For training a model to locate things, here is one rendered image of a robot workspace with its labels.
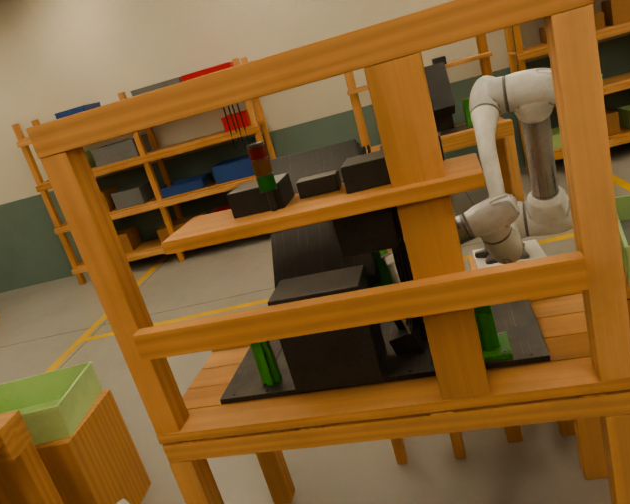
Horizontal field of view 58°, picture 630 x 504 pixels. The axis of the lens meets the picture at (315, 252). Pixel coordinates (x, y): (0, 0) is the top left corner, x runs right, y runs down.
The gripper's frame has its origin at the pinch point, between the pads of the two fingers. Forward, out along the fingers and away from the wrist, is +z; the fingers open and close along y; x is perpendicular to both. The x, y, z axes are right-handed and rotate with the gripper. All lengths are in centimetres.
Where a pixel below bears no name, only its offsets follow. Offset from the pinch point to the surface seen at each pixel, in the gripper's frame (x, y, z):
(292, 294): 7.0, 21.2, 30.4
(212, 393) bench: 18, -1, 82
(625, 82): -308, -427, -195
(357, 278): 8.1, 14.7, 10.2
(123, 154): -425, -238, 346
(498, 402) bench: 53, -7, -13
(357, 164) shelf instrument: -5.9, 47.2, -10.1
